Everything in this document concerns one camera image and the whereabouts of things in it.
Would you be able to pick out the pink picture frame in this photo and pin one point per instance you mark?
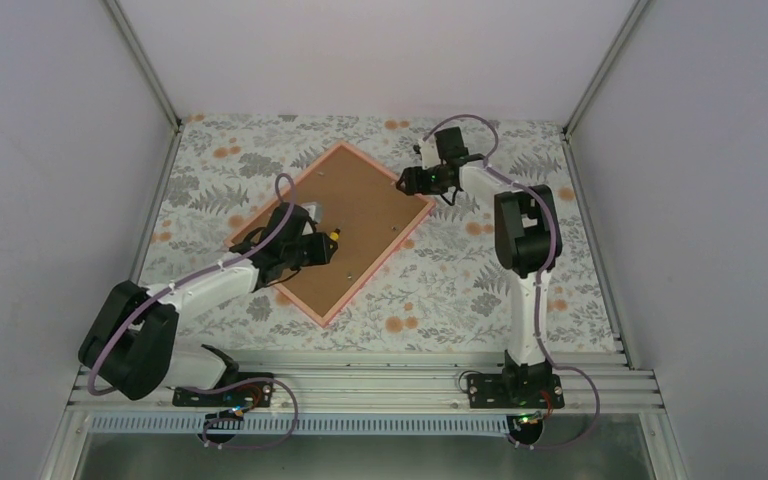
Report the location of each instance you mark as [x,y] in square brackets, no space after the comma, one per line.
[359,197]

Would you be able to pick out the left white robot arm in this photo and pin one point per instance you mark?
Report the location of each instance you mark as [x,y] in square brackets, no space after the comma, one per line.
[131,346]

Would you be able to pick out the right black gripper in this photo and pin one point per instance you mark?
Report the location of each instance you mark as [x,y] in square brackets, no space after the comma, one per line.
[415,184]

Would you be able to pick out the aluminium mounting rail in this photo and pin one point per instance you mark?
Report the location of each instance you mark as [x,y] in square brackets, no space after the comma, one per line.
[419,383]

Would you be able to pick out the grey slotted cable duct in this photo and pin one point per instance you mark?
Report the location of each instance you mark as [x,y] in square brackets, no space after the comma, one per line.
[306,424]

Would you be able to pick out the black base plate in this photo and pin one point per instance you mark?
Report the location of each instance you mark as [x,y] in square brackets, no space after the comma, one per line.
[252,390]
[516,386]

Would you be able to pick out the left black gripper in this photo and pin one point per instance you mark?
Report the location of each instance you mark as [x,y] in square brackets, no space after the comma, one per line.
[321,256]

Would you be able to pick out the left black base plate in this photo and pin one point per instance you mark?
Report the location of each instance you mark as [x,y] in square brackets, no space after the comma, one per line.
[252,390]

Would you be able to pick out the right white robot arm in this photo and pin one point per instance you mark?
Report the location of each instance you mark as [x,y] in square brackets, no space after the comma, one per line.
[527,239]

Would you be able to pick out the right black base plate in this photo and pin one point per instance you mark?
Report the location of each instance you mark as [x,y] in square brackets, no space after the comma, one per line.
[516,386]

